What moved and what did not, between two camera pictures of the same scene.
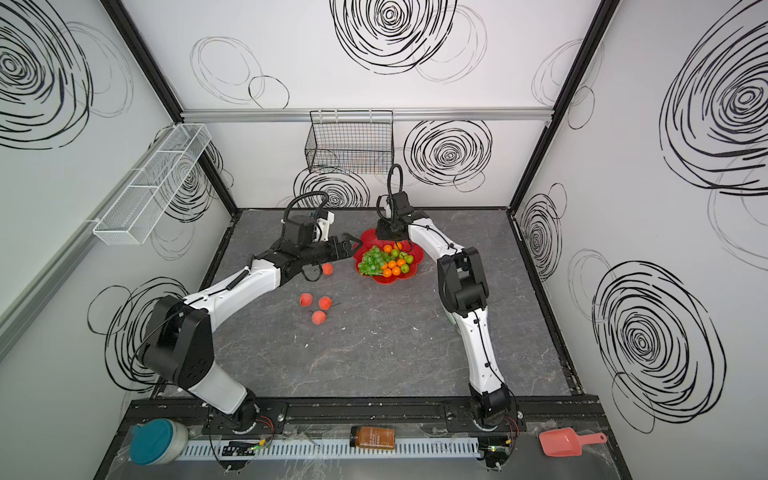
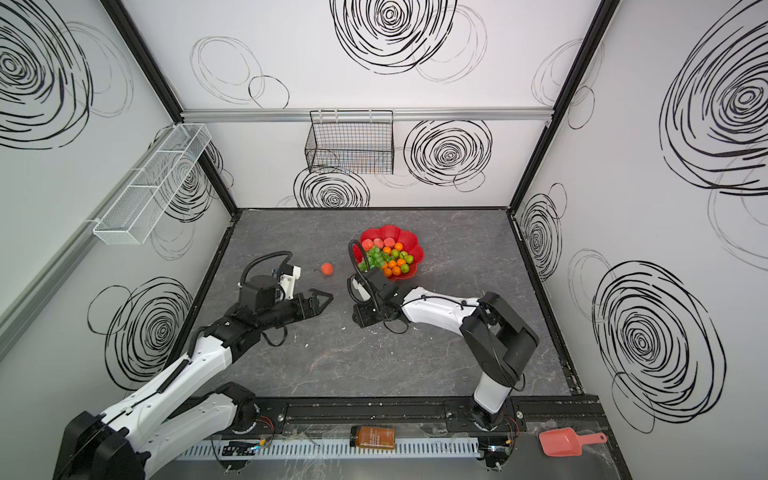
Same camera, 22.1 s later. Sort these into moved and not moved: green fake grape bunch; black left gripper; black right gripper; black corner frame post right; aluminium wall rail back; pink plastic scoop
Moved: black left gripper; black right gripper
Not moved: aluminium wall rail back; black corner frame post right; green fake grape bunch; pink plastic scoop
